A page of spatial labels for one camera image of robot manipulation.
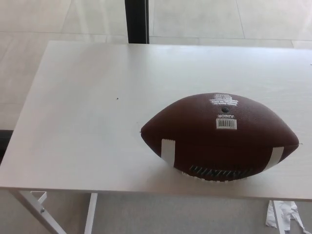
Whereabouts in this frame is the white slanted table frame brace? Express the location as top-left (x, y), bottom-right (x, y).
top-left (9, 190), bottom-right (68, 234)

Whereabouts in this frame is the white metal table leg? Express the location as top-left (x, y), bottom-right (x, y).
top-left (84, 192), bottom-right (98, 234)
top-left (271, 200), bottom-right (286, 234)

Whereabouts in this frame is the black vertical pillar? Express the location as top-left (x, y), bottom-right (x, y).
top-left (124, 0), bottom-right (150, 44)

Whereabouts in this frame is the brown junior american football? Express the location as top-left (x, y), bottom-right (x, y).
top-left (140, 92), bottom-right (299, 182)

